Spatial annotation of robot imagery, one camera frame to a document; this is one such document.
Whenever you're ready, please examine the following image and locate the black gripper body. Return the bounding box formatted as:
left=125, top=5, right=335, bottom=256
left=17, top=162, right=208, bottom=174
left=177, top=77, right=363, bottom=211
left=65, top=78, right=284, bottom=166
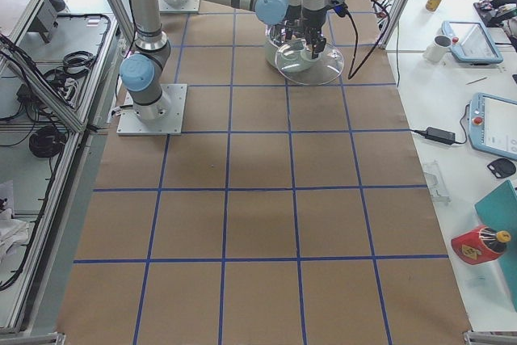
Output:
left=282, top=19, right=305, bottom=40
left=301, top=6, right=326, bottom=38

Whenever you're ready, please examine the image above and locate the glass pot lid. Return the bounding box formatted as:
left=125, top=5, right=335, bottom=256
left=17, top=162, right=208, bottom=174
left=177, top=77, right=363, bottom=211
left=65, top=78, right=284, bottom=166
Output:
left=280, top=44, right=345, bottom=86

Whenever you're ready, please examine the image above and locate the pale green electric pot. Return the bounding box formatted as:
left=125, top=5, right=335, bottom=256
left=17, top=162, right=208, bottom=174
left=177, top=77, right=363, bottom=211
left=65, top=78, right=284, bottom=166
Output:
left=264, top=25, right=319, bottom=75

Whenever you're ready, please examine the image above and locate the white mug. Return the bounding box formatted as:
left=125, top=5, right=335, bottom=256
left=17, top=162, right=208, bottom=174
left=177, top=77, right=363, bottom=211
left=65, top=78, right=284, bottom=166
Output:
left=422, top=35, right=452, bottom=63

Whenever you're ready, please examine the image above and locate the yellow drink can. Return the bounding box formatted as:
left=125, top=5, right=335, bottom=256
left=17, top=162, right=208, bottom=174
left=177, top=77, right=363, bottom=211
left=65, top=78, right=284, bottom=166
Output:
left=425, top=0, right=442, bottom=12

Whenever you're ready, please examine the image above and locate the black power adapter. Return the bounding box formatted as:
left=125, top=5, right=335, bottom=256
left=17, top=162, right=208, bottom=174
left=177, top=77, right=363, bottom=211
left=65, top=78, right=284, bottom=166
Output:
left=411, top=127, right=469, bottom=145

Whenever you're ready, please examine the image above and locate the far teach pendant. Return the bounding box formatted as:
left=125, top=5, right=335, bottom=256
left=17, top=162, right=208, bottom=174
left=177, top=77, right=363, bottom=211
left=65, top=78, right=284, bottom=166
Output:
left=441, top=21, right=503, bottom=65

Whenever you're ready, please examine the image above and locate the teach pendant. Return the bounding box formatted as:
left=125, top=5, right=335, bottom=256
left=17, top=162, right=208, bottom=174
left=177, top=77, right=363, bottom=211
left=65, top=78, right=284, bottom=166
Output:
left=441, top=21, right=503, bottom=65
left=468, top=93, right=516, bottom=160

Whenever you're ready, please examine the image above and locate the clear plastic holder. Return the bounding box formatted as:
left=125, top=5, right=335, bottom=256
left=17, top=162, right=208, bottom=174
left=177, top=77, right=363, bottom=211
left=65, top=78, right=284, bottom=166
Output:
left=422, top=161, right=451, bottom=204

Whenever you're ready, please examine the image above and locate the near teach pendant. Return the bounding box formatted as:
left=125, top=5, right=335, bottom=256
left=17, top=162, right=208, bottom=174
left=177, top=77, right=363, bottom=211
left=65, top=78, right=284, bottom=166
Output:
left=468, top=93, right=516, bottom=160

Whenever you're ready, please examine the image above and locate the black mouse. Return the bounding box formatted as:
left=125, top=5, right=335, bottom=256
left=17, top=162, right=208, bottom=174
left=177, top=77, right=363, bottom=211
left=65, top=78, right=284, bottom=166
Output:
left=487, top=158, right=516, bottom=179

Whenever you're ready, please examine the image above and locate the teal folder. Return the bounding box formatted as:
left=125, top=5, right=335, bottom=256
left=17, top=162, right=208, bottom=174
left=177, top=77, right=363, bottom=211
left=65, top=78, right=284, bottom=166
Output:
left=473, top=179, right=517, bottom=324

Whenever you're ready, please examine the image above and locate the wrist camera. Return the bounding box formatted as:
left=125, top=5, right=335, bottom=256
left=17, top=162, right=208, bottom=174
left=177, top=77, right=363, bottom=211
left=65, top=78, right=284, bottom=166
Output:
left=327, top=0, right=349, bottom=18

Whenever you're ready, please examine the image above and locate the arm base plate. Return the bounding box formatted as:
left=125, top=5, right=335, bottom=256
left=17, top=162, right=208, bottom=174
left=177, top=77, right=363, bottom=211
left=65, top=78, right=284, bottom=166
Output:
left=116, top=84, right=187, bottom=136
left=158, top=0, right=200, bottom=14

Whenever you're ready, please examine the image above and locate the coiled black cable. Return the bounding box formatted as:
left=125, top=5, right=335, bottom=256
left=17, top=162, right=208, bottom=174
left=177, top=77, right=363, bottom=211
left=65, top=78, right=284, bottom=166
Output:
left=28, top=124, right=68, bottom=159

